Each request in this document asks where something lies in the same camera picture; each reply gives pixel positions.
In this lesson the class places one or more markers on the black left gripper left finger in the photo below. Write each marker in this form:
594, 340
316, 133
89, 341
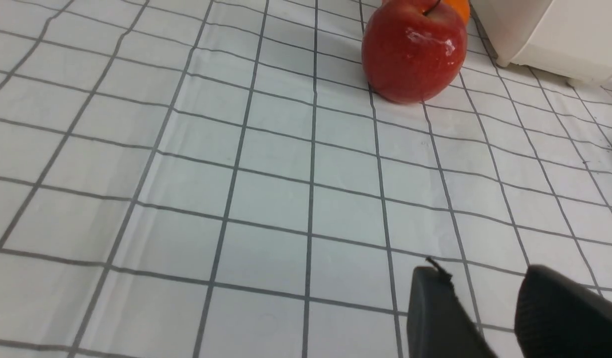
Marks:
437, 324

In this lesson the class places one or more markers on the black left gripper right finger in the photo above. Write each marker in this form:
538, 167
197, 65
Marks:
559, 318

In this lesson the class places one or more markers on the red apple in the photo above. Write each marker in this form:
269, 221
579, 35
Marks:
413, 49

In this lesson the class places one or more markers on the white toaster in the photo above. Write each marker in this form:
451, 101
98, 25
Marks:
570, 38

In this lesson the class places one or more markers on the white checkered tablecloth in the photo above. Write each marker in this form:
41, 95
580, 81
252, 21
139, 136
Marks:
216, 179

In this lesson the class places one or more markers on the orange fruit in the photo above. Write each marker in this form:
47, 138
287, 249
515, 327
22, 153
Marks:
461, 7

